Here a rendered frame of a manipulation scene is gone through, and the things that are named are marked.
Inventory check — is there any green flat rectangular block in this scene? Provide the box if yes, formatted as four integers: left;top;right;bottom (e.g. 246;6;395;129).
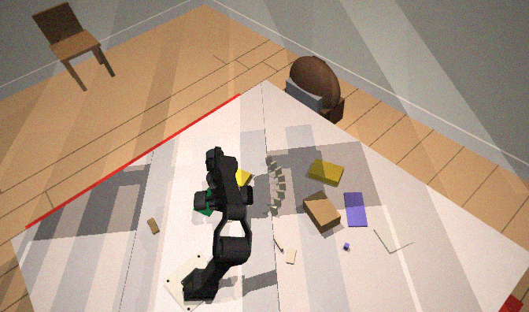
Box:
198;188;213;217

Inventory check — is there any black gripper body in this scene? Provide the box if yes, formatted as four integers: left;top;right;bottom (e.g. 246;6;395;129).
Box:
194;185;253;211

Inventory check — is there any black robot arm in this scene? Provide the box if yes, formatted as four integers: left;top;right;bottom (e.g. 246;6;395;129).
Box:
181;147;252;301

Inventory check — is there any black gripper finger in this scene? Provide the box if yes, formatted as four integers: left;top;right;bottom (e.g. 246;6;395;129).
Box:
209;204;224;213

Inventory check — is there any purple flat rectangular block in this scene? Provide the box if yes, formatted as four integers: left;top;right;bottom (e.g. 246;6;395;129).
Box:
344;192;368;227

